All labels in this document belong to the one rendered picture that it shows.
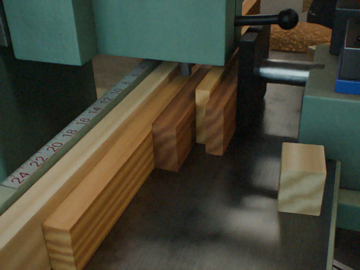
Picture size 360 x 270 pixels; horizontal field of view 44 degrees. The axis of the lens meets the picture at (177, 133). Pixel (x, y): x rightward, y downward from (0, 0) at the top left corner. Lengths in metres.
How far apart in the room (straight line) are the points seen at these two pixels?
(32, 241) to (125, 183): 0.09
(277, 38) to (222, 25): 0.27
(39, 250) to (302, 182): 0.19
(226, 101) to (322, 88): 0.08
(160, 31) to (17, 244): 0.25
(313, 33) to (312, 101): 0.30
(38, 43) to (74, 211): 0.22
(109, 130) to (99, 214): 0.08
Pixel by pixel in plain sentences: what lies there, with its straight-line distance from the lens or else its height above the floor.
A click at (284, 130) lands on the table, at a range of 0.46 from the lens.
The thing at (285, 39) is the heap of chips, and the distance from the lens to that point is 0.68.
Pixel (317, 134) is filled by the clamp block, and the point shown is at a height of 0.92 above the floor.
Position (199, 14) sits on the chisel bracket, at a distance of 0.42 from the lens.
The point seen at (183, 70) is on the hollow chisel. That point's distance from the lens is 0.48.
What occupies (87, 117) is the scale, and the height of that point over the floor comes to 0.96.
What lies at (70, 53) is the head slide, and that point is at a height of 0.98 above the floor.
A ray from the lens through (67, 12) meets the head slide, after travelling 0.44.
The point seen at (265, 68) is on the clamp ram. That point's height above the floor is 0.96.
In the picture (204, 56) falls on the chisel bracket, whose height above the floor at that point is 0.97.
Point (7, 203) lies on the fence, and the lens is 0.30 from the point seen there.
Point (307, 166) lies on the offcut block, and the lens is 0.34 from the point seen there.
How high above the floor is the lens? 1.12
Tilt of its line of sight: 30 degrees down
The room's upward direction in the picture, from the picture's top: 2 degrees counter-clockwise
